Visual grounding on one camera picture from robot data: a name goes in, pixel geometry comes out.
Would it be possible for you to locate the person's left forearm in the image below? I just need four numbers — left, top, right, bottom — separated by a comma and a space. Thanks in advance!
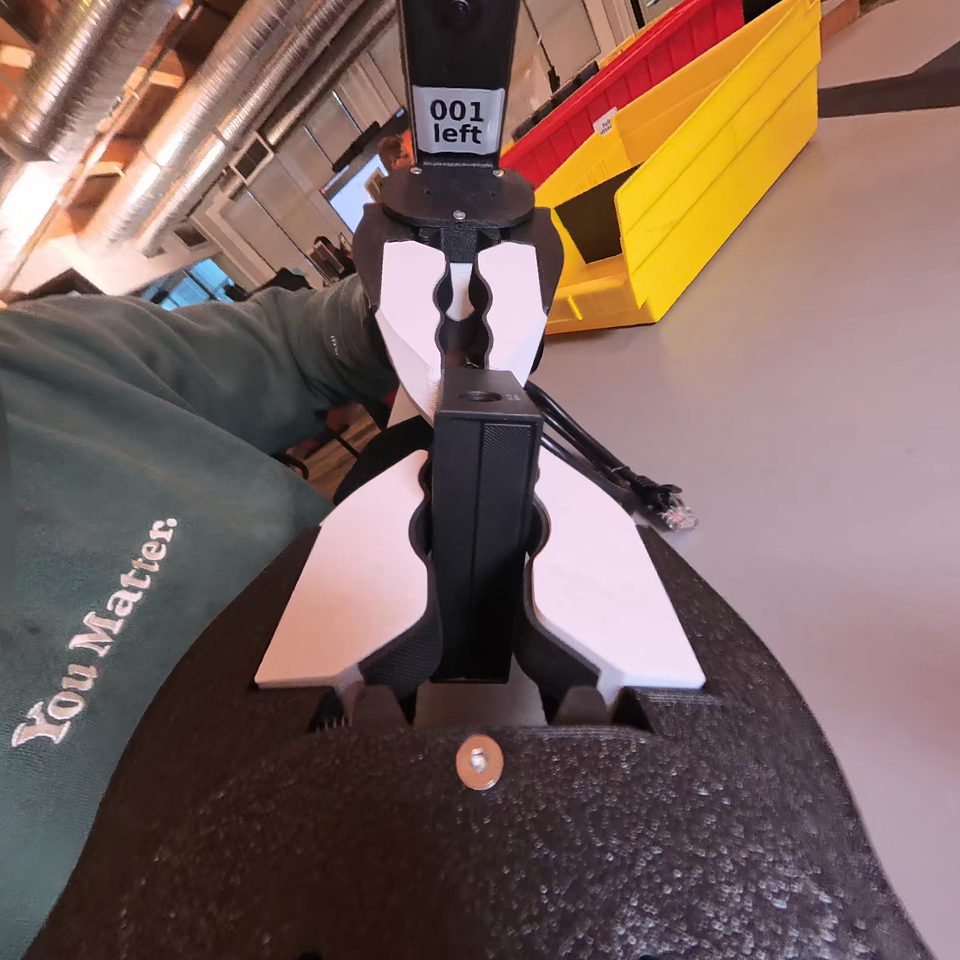
0, 273, 399, 489

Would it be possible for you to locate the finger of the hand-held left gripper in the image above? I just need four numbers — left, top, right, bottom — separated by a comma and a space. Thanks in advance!
373, 241, 465, 425
468, 243, 552, 376

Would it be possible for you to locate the black port box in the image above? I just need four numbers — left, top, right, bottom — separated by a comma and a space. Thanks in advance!
429, 369, 543, 685

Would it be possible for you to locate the red plastic bin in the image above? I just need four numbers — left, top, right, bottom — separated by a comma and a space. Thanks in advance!
498, 0, 745, 192

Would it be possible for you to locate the yellow plastic bin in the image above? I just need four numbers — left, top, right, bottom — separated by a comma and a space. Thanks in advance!
534, 0, 823, 336

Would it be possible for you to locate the wall monitor screen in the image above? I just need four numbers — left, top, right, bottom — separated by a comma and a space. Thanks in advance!
321, 156, 393, 235

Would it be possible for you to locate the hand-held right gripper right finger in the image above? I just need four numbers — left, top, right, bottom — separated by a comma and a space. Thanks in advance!
516, 450, 708, 704

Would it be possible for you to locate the person's green sweatshirt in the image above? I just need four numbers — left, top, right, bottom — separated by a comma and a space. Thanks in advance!
0, 360, 335, 960

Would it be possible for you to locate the silver ventilation duct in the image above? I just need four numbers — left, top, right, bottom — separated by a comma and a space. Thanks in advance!
93, 0, 410, 260
0, 0, 198, 162

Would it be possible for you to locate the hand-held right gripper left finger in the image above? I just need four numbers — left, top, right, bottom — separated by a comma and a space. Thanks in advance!
255, 448, 436, 700

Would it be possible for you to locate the black ethernet cable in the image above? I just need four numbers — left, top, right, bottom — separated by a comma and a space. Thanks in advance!
525, 381, 700, 535

